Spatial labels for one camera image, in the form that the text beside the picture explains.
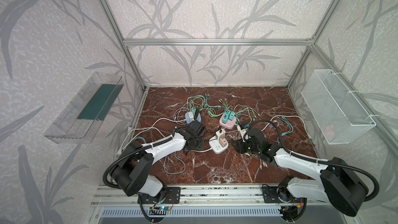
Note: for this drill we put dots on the white wire mesh basket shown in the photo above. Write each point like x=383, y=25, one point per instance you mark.
x=337, y=111

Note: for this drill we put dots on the pink charger plug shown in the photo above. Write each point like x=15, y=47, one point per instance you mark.
x=223, y=142

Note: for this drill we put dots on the pink power strip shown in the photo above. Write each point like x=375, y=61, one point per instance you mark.
x=227, y=123

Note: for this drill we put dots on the white power strip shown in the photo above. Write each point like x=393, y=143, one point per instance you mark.
x=216, y=147

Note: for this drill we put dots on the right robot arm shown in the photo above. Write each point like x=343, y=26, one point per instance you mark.
x=345, y=187

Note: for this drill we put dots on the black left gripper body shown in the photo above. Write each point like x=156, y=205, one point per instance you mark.
x=195, y=124

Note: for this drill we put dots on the blue power strip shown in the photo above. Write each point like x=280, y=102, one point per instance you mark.
x=189, y=117

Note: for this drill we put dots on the clear plastic wall shelf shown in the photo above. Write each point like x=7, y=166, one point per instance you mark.
x=82, y=118

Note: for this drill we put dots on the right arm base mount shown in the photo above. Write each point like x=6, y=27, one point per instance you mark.
x=275, y=194

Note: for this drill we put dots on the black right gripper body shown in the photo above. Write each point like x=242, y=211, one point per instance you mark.
x=249, y=134

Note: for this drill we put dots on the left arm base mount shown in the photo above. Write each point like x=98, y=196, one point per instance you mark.
x=168, y=195

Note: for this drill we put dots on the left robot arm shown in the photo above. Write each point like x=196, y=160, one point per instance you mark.
x=131, y=171

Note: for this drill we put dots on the white charger plug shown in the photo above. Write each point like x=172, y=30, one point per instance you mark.
x=220, y=134

